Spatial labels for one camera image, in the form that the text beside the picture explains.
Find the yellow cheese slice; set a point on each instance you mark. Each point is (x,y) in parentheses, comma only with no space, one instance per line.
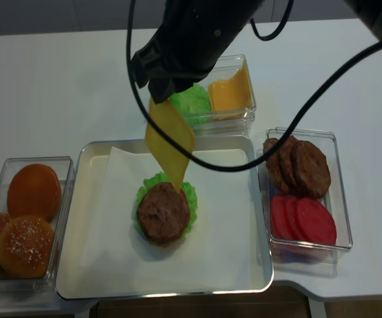
(172,162)

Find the white metal serving tray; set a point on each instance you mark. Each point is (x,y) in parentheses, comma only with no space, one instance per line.
(74,281)

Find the clear bun box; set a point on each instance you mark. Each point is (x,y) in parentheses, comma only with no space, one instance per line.
(64,169)

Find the right red tomato slice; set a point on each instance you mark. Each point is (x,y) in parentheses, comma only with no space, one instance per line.
(315,222)

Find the plain orange bun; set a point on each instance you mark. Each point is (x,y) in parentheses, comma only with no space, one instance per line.
(34,190)

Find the left brown patty in box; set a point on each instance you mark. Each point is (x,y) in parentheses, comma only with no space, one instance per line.
(273,167)

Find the middle red tomato slice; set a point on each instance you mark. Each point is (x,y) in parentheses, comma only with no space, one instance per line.
(291,220)

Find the clear patty and tomato box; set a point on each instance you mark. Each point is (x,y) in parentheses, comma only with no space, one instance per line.
(300,253)

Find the brown patty in box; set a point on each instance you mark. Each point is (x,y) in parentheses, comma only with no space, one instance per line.
(286,167)
(310,169)
(273,167)

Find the white paper sheet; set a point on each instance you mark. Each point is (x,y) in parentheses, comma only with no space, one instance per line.
(215,252)

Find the left red tomato slice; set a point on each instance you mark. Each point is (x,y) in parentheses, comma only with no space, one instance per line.
(278,218)

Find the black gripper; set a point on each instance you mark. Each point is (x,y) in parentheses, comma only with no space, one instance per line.
(188,43)

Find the green lettuce on burger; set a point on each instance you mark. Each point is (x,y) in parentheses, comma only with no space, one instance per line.
(186,187)

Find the red tomato slice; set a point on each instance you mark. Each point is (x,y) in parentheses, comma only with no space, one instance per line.
(315,222)
(291,220)
(278,218)

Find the right brown patty in box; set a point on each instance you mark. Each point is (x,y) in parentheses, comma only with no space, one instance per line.
(310,169)

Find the clear lettuce and cheese box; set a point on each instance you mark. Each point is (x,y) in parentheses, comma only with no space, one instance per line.
(225,68)

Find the green lettuce leaf in box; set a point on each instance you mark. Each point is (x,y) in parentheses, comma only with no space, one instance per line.
(193,104)

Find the stack of yellow cheese slices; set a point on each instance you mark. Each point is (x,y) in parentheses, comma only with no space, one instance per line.
(233,94)

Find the middle brown patty in box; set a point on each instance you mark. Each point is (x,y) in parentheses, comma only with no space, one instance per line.
(286,167)

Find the right sesame bun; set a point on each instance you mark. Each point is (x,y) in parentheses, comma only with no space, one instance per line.
(25,247)

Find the brown patty on burger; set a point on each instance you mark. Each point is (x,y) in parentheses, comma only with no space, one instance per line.
(163,214)

